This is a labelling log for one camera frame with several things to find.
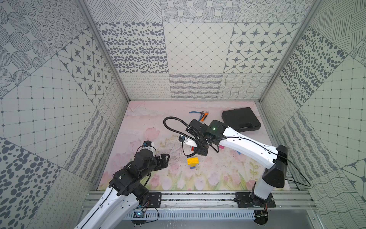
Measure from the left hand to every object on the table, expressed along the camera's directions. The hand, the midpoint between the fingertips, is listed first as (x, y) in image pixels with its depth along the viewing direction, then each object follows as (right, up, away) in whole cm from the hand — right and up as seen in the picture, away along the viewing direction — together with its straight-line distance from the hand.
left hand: (166, 158), depth 73 cm
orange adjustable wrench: (+24, +21, +37) cm, 49 cm away
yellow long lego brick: (+14, -4, +5) cm, 15 cm away
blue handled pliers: (+22, +24, +41) cm, 53 cm away
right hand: (+18, +5, +1) cm, 19 cm away
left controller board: (-14, -30, -2) cm, 33 cm away
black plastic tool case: (+52, +19, +33) cm, 64 cm away
